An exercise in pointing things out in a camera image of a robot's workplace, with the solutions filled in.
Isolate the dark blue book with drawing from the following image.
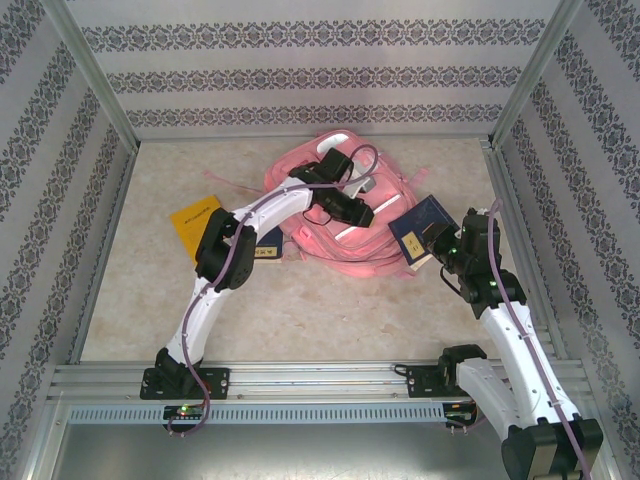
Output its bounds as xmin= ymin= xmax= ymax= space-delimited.
xmin=387 ymin=193 xmax=460 ymax=275

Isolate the pink backpack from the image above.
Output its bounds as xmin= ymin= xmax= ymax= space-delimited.
xmin=202 ymin=130 xmax=431 ymax=281

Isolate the blue book narrow yellow label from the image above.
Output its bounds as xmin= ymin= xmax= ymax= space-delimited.
xmin=252 ymin=228 xmax=287 ymax=265

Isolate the right controller board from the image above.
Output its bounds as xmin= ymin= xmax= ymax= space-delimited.
xmin=443 ymin=399 xmax=480 ymax=427

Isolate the controller board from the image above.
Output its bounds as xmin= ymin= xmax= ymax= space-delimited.
xmin=443 ymin=399 xmax=480 ymax=427
xmin=163 ymin=403 xmax=205 ymax=422

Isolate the left controller board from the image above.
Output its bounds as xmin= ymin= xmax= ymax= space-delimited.
xmin=163 ymin=403 xmax=205 ymax=422

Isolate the thin black right gripper cable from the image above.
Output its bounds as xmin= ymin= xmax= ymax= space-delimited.
xmin=439 ymin=267 xmax=471 ymax=301

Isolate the aluminium right floor rail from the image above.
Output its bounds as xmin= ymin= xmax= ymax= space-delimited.
xmin=480 ymin=139 xmax=570 ymax=361

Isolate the aluminium floor rail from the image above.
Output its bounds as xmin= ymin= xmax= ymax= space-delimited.
xmin=135 ymin=130 xmax=496 ymax=144
xmin=68 ymin=144 xmax=140 ymax=365
xmin=480 ymin=139 xmax=570 ymax=361

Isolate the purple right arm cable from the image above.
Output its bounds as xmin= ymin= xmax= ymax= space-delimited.
xmin=469 ymin=198 xmax=594 ymax=480

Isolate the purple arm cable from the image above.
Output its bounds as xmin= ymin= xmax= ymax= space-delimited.
xmin=469 ymin=198 xmax=594 ymax=480
xmin=166 ymin=143 xmax=380 ymax=439

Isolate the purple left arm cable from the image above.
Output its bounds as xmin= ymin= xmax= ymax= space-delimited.
xmin=166 ymin=143 xmax=380 ymax=439

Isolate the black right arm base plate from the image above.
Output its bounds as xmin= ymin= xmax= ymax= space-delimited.
xmin=405 ymin=364 xmax=494 ymax=400

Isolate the aluminium back floor rail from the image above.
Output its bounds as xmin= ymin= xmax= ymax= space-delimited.
xmin=135 ymin=130 xmax=496 ymax=144

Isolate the aluminium mounting rail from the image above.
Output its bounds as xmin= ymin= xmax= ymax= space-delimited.
xmin=49 ymin=360 xmax=586 ymax=402

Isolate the aluminium right frame post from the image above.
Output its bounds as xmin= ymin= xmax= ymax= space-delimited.
xmin=489 ymin=0 xmax=585 ymax=149

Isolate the aluminium frame post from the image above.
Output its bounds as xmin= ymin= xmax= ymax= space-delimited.
xmin=39 ymin=0 xmax=140 ymax=151
xmin=489 ymin=0 xmax=585 ymax=149

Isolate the grey slotted cable duct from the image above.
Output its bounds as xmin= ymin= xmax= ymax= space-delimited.
xmin=67 ymin=402 xmax=446 ymax=426

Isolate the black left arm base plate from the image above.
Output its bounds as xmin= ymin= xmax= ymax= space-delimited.
xmin=141 ymin=367 xmax=231 ymax=401

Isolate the aluminium left floor rail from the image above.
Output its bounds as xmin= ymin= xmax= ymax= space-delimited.
xmin=68 ymin=144 xmax=140 ymax=365

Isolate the aluminium left frame post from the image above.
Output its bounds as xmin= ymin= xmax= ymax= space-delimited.
xmin=39 ymin=0 xmax=140 ymax=151

